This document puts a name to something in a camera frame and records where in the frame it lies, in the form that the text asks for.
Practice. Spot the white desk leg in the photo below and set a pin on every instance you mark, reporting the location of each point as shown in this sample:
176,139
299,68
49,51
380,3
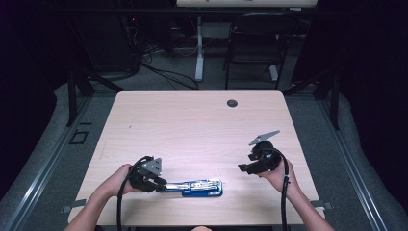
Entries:
199,57
273,73

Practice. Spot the person's left hand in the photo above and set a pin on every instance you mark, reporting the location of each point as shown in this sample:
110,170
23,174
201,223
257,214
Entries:
110,186

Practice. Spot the black metal stand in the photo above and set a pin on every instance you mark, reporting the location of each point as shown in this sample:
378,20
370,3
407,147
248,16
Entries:
335,99
71,96

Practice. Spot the dark round table grommet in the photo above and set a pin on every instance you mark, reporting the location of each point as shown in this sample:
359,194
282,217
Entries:
232,103

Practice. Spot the blue stapler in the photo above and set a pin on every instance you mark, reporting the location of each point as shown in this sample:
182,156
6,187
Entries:
198,190

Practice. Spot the dark equipment cabinet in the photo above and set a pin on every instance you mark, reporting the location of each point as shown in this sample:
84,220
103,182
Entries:
106,41

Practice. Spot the pink cloth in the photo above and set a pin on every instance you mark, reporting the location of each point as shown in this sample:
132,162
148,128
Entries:
201,228

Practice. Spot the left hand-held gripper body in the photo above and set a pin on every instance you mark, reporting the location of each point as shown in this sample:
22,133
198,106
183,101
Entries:
142,181

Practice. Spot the grey tape piece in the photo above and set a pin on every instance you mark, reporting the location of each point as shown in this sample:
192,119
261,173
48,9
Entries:
72,206
322,204

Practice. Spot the person's right hand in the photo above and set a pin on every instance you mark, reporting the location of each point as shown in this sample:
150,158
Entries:
275,179

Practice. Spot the black folding chair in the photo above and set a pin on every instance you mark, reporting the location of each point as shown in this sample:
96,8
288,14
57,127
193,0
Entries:
256,41

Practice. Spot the aluminium floor rail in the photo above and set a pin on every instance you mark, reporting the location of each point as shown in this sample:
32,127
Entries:
351,163
48,163

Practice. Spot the dark curtain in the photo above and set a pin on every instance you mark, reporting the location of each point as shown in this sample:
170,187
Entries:
29,80
375,80

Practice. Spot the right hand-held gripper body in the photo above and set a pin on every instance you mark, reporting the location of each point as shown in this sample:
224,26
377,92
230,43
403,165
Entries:
266,160

